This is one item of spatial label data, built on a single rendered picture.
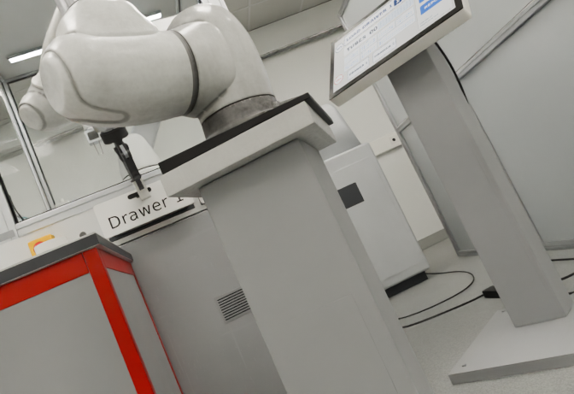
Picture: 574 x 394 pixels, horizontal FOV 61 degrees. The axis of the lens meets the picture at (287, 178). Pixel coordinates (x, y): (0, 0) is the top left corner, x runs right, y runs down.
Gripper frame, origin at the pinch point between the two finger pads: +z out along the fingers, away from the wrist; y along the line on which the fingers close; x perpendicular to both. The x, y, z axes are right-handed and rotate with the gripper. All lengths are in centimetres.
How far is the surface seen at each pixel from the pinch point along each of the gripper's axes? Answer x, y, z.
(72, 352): 30, -52, 10
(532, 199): -170, 12, 97
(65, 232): 26.1, 16.1, 6.4
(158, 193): -4.2, 3.1, 4.7
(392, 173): -247, 245, 165
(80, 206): 18.3, 18.5, 1.3
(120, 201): 7.1, 5.4, 2.0
